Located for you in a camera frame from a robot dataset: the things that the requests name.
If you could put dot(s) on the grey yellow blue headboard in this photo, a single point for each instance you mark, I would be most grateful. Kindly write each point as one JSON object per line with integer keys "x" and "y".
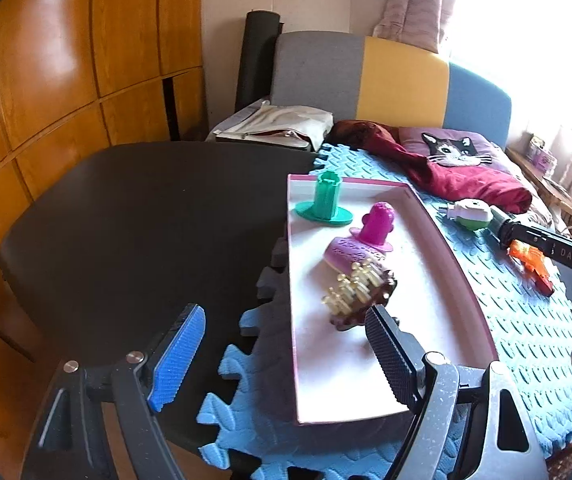
{"x": 367, "y": 78}

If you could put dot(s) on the black rolled mat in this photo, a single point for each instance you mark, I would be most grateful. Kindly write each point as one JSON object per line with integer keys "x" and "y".
{"x": 256, "y": 63}

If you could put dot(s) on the yellow purple oval case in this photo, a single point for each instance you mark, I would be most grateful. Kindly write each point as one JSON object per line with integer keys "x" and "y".
{"x": 342, "y": 252}

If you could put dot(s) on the orange cube block toy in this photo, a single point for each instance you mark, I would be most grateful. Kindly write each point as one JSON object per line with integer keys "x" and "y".
{"x": 533, "y": 261}

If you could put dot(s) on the magenta hydrant-shaped toy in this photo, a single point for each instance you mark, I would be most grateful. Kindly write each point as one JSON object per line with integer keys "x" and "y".
{"x": 377, "y": 224}

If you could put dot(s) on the wooden wardrobe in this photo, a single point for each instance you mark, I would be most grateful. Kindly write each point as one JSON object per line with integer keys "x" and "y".
{"x": 77, "y": 76}

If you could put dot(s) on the maroon blanket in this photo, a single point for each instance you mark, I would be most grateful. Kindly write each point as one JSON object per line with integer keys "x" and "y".
{"x": 497, "y": 188}

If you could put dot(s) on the pink curtain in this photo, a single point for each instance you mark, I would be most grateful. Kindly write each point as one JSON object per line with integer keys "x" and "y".
{"x": 418, "y": 23}

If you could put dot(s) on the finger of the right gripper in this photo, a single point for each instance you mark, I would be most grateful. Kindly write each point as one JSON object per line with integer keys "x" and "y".
{"x": 554, "y": 246}

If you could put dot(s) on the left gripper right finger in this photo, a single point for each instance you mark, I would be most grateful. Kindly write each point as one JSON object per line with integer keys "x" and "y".
{"x": 399, "y": 354}

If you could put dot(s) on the green cup holder toy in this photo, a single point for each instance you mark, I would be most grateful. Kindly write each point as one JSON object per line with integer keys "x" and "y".
{"x": 324, "y": 207}

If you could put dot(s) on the green white plug-in device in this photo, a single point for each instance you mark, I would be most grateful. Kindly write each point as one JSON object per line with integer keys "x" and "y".
{"x": 471, "y": 214}

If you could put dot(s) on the purple cat pillow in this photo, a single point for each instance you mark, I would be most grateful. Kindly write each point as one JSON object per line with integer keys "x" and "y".
{"x": 454, "y": 148}

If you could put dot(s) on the wooden side table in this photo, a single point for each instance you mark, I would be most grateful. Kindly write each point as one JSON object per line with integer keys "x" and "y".
{"x": 551, "y": 193}

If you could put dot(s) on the brown hair claw clip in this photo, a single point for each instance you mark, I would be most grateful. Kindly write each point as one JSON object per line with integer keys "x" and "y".
{"x": 370, "y": 284}

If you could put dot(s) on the black cylindrical filter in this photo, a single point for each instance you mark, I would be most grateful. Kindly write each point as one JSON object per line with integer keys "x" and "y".
{"x": 498, "y": 222}

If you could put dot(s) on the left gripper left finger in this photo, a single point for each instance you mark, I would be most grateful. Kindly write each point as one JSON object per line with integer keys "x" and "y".
{"x": 169, "y": 363}

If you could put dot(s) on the pink shallow cardboard box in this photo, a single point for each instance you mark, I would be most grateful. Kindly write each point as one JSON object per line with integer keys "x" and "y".
{"x": 392, "y": 254}

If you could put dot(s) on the white folded bag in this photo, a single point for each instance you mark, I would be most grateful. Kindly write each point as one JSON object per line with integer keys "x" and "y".
{"x": 299, "y": 127}

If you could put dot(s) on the pink striped duvet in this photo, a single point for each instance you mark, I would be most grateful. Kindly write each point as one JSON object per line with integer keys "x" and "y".
{"x": 537, "y": 212}

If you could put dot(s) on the purple gift box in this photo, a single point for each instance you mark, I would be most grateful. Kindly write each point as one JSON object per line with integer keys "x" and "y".
{"x": 540, "y": 157}

